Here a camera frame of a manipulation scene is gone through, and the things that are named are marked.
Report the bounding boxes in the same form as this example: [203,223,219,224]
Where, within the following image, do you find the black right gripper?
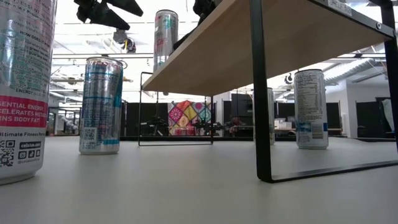
[172,0,223,50]

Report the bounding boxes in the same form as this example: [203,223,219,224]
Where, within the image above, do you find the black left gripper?
[73,0,144,31]

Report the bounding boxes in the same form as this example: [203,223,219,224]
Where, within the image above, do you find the Celsius peach vibe can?
[0,0,58,187]
[153,9,180,73]

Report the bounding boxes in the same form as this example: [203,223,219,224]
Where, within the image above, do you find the blue silver Red Bull can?
[78,57,124,156]

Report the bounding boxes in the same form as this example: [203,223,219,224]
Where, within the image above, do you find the Celsius arctic vibe can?
[293,69,330,150]

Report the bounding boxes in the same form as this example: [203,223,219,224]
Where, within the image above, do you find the white shelf label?
[328,0,353,17]

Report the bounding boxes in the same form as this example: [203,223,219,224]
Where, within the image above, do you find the colourful patchwork panel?
[167,100,212,137]

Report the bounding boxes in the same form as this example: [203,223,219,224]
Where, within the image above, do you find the black cabinet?
[230,93,254,138]

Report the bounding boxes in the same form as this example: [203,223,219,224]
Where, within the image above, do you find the black partition panel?
[275,102,341,130]
[356,101,395,139]
[120,102,169,138]

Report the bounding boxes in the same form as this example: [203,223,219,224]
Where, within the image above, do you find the person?
[224,116,246,137]

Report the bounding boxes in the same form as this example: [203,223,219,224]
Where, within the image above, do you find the white box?
[274,118,293,131]

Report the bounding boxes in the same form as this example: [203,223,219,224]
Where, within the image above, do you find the wooden desk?
[275,127,343,138]

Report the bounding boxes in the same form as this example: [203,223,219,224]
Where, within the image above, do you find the black overhead camera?
[112,27,137,54]

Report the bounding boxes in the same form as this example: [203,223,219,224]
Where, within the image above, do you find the wooden shelf with black frame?
[138,0,398,184]

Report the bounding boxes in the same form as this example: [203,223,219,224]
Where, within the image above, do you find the black aluminium table frame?
[119,135,397,143]

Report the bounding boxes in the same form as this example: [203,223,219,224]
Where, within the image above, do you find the silver ventilation duct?
[323,57,386,86]

